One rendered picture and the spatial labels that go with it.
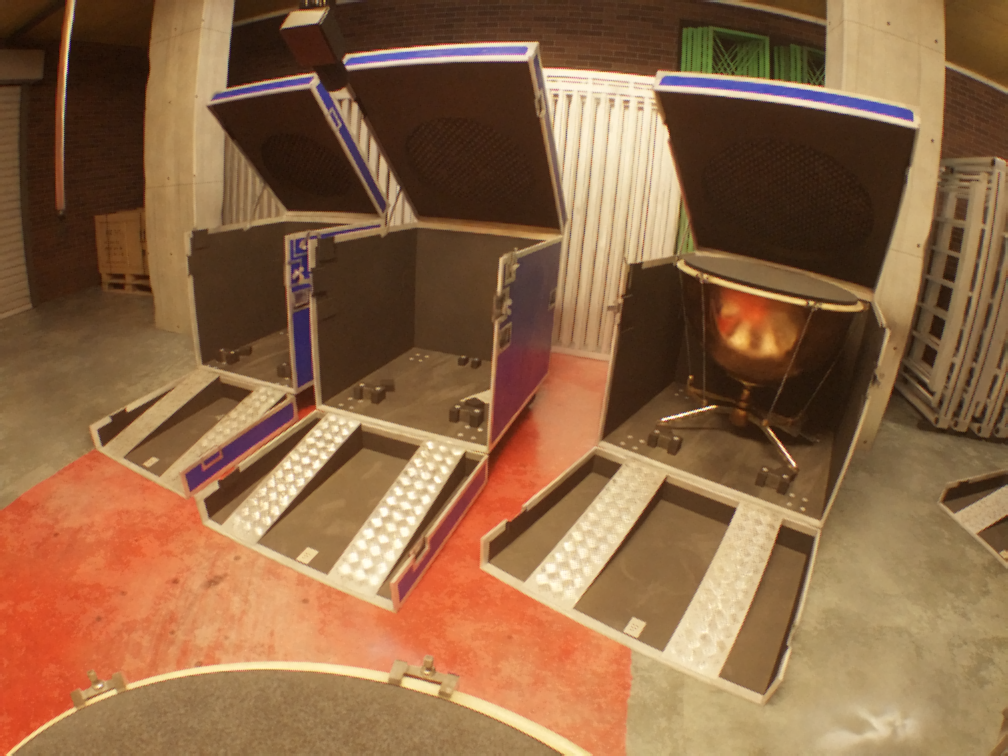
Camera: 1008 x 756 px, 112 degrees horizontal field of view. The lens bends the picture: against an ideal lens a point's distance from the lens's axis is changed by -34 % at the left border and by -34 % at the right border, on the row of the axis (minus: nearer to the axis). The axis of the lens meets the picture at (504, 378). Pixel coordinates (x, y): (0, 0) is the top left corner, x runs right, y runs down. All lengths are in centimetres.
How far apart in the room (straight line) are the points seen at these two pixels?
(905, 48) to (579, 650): 327
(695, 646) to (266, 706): 135
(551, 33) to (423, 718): 507
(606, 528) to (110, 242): 618
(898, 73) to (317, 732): 336
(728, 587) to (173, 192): 430
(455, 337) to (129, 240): 446
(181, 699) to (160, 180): 420
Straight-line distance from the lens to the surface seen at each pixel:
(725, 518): 219
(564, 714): 147
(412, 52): 229
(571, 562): 180
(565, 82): 390
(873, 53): 322
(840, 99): 205
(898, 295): 322
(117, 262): 674
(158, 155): 454
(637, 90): 378
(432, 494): 195
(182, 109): 434
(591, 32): 511
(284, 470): 219
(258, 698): 54
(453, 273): 302
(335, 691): 53
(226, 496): 216
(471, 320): 303
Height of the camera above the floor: 125
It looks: 22 degrees down
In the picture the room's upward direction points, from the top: 4 degrees clockwise
